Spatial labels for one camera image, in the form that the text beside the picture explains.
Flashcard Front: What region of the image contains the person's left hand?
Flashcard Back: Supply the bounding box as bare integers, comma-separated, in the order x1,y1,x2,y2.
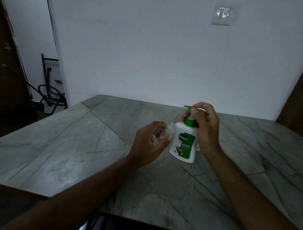
129,121,175,169

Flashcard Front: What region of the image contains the person's right hand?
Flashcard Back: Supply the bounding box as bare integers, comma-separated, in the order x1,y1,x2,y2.
177,102,223,157

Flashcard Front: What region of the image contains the white green hand sanitizer bottle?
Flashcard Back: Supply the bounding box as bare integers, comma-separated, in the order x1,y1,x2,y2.
169,105,206,164

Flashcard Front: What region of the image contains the small clear bottle red label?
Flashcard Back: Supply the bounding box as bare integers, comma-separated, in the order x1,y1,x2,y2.
154,122,177,143

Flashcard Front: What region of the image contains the person's right forearm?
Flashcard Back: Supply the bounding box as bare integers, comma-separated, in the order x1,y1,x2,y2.
202,149,298,230

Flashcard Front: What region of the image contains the person's left forearm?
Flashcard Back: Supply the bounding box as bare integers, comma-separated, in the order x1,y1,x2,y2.
0,156,140,230

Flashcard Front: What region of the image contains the dark brown wooden panel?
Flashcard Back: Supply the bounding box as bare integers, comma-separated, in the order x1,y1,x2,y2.
276,70,303,137

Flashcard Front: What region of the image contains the dark box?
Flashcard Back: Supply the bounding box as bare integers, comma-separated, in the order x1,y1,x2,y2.
31,100,45,112

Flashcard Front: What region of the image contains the brown wooden door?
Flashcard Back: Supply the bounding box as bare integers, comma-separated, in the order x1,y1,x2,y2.
0,0,33,114

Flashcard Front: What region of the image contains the black coiled hose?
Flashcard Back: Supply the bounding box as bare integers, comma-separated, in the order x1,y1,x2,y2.
38,84,67,107

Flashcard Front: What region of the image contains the white wall switch plate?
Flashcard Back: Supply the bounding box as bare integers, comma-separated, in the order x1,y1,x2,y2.
211,3,231,26

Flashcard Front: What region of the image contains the thin black cable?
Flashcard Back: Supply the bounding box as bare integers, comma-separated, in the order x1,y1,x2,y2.
1,64,45,98

